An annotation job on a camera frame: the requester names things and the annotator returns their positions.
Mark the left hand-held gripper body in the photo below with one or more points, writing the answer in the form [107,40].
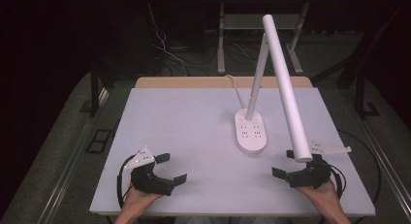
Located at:
[145,180]

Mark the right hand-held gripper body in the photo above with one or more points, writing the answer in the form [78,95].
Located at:
[315,175]

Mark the person's left hand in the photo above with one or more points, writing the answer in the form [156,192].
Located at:
[137,199]

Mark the person's right hand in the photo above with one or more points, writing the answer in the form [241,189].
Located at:
[324,198]

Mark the white table board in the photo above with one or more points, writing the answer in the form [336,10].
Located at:
[194,146]

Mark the white desk lamp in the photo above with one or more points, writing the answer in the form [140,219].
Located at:
[284,88]

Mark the black metal stand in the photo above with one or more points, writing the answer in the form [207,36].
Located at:
[94,91]
[360,88]

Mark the grey metal table frame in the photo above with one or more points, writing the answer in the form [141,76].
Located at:
[221,56]

